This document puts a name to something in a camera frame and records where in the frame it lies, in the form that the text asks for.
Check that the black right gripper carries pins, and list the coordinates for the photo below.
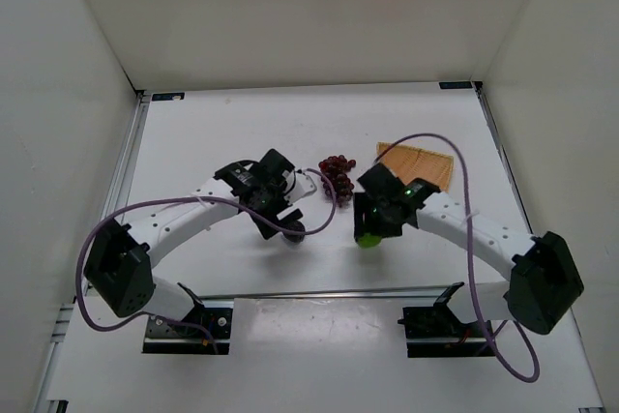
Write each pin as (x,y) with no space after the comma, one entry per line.
(366,223)

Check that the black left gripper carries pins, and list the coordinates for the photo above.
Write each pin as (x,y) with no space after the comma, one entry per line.
(279,221)

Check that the dark purple fake fruit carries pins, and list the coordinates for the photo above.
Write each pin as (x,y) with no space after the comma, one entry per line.
(296,232)

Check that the green fake fruit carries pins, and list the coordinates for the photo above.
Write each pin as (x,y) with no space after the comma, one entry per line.
(368,241)

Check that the red fake grape bunch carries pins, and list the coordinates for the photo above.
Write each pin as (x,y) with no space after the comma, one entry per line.
(336,169)

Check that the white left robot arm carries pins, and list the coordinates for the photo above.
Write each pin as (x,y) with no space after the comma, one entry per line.
(120,263)

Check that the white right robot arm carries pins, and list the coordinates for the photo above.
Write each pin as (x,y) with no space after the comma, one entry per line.
(540,281)

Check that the triangular woven bamboo basket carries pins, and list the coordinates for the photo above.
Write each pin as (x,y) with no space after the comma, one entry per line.
(409,163)

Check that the blue right corner label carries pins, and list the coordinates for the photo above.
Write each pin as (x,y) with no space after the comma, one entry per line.
(455,85)

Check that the blue corner label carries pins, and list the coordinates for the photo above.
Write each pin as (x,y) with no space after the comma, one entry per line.
(455,85)
(166,97)

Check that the blue left corner label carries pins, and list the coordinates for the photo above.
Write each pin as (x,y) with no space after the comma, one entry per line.
(166,97)

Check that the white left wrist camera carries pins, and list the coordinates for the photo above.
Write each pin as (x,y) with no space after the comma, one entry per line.
(298,185)

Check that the silver metal rail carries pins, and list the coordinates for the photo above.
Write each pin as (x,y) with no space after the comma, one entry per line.
(414,292)

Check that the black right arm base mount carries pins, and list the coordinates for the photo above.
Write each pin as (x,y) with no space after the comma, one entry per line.
(434,332)

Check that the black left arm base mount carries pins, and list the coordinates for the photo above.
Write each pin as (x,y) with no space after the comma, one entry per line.
(213,337)

